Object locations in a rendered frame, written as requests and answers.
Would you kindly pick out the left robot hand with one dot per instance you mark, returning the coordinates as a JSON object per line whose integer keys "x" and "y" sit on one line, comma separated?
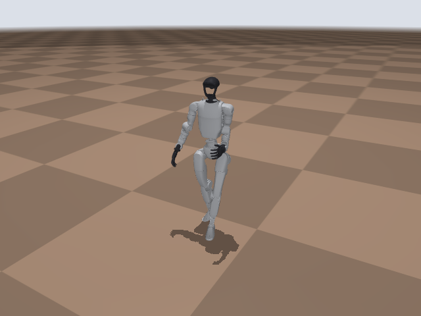
{"x": 221, "y": 149}

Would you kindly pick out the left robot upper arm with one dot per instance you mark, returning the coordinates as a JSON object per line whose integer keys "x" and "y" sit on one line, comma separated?
{"x": 228, "y": 111}

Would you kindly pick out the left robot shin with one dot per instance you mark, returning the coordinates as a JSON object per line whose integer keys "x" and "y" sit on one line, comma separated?
{"x": 214, "y": 206}

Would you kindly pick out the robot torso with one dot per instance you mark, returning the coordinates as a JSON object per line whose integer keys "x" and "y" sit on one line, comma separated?
{"x": 211, "y": 122}

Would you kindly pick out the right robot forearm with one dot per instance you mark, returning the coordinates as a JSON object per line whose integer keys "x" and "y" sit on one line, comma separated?
{"x": 182, "y": 138}

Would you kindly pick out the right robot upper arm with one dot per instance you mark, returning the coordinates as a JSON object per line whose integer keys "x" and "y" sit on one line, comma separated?
{"x": 187, "y": 126}

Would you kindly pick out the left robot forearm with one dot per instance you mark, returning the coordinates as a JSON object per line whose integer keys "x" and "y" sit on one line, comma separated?
{"x": 225, "y": 140}

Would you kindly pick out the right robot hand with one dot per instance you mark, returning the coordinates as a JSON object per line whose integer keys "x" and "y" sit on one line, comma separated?
{"x": 176, "y": 150}

